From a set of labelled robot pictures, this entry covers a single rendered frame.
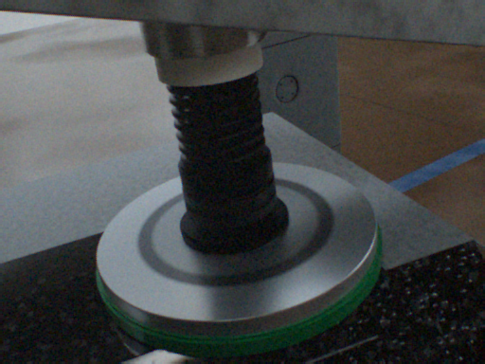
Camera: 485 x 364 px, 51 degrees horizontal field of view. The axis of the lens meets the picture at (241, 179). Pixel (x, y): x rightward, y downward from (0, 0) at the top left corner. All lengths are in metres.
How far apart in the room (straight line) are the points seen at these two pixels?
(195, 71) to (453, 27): 0.18
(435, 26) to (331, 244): 0.16
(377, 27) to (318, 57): 1.17
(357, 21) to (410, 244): 0.17
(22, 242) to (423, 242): 0.35
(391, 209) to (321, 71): 1.10
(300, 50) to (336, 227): 1.11
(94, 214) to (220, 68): 0.25
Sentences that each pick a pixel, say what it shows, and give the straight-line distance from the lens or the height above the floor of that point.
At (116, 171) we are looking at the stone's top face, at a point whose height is 0.87.
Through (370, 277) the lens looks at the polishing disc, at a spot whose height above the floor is 0.88.
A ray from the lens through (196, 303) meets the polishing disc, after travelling 0.32.
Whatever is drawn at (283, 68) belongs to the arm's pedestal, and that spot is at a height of 0.72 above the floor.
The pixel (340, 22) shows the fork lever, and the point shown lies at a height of 1.04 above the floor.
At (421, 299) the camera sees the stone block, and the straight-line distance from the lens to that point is 0.39.
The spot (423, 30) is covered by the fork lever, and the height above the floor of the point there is 1.02.
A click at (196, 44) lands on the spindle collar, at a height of 1.04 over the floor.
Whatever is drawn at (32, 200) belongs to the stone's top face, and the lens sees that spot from 0.57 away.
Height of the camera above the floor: 1.10
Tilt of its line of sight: 27 degrees down
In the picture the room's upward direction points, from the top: 8 degrees counter-clockwise
